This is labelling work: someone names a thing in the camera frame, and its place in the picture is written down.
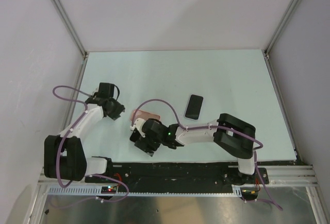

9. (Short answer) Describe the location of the pink phone case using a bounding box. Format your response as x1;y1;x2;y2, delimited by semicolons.
129;109;160;121

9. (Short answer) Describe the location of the black phone teal edge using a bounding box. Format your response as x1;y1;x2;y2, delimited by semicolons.
185;95;203;119

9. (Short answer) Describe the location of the black phone purple edge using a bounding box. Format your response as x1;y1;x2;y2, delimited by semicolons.
145;151;155;157

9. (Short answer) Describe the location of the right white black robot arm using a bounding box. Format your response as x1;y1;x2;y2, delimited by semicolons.
129;113;257;183

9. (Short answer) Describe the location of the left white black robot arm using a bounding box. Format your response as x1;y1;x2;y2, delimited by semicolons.
43;82;125;188

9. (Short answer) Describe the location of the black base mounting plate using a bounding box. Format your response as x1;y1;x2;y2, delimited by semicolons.
85;162;269;192

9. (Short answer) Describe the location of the left small circuit board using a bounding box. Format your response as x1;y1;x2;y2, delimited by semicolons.
101;186;118;194

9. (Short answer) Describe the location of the small circuit board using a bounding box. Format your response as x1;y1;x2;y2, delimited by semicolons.
101;186;118;194
241;188;260;201

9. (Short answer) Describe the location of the right small circuit board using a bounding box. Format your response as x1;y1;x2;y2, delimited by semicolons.
241;188;260;201

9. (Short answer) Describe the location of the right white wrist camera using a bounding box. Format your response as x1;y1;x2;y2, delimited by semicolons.
130;118;146;137

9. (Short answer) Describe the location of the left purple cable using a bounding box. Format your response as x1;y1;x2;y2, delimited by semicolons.
52;85;130;204

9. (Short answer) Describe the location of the purple cable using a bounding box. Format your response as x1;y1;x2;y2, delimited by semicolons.
129;98;283;211
52;85;130;204

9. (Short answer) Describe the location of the white slotted cable duct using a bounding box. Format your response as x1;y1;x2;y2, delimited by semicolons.
47;185;241;197

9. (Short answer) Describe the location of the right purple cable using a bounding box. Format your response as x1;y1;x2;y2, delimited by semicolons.
129;98;283;211

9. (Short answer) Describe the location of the left aluminium frame post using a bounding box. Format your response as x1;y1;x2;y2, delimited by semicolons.
51;0;88;60

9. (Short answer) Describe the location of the aluminium frame post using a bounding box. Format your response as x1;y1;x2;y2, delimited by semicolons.
51;0;88;60
263;0;302;59

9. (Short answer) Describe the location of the right aluminium frame post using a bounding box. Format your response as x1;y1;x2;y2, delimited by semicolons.
263;0;302;59

